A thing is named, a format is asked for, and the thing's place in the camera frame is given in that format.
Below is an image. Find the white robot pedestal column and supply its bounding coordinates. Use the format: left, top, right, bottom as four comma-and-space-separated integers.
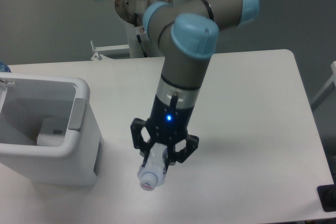
115, 0, 173, 58

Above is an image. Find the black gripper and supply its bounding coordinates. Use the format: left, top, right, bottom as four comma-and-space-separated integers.
130, 97, 199, 167

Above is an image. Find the blue object at left edge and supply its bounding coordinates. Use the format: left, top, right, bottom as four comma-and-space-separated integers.
0, 62, 11, 72

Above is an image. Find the crushed clear plastic bottle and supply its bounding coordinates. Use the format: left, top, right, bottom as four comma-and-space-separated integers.
137, 143, 167, 191

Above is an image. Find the white frame at right edge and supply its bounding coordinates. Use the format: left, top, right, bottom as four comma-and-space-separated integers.
310, 61, 335, 112

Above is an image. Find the black clamp at table corner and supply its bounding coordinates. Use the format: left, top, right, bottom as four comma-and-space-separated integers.
317, 184, 335, 212

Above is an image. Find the clear plastic wrapper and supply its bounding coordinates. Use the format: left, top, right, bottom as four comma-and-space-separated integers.
37, 118, 68, 147

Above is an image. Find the black pedestal cable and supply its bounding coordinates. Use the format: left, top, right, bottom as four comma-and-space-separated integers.
133, 13, 148, 58

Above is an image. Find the white left base bracket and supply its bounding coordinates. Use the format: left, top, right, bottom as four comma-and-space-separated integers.
90, 40, 130, 61

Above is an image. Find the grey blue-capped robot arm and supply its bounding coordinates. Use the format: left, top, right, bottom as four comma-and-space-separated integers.
130, 0, 260, 166

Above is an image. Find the white trash can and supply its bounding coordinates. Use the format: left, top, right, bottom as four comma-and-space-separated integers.
1, 72, 103, 186

